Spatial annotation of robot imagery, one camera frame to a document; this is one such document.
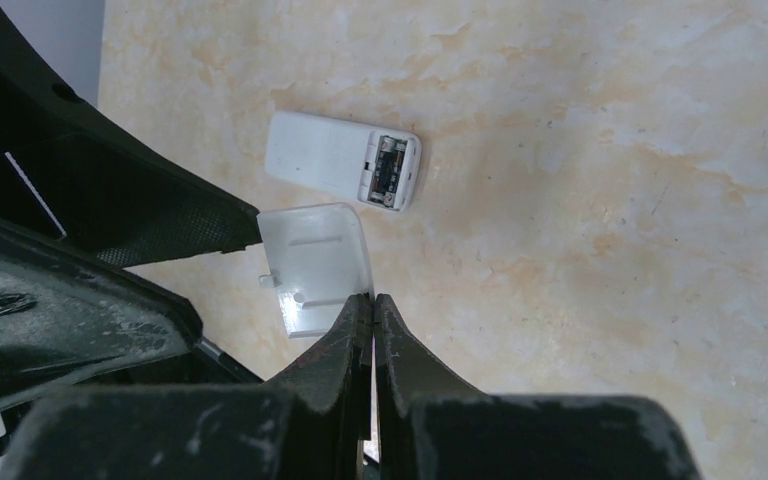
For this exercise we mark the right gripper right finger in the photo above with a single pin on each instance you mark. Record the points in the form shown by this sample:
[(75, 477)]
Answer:
[(436, 425)]

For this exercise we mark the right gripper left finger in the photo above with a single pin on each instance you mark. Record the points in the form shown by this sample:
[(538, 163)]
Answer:
[(306, 422)]

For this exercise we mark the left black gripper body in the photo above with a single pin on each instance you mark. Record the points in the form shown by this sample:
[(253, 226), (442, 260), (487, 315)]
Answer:
[(205, 364)]

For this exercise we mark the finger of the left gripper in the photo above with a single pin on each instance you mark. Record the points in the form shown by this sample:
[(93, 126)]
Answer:
[(66, 316), (72, 175)]

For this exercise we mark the white battery cover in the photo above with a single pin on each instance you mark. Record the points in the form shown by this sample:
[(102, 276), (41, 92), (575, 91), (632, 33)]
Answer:
[(317, 258)]

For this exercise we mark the white remote control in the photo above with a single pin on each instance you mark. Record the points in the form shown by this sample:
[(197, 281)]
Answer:
[(336, 156)]

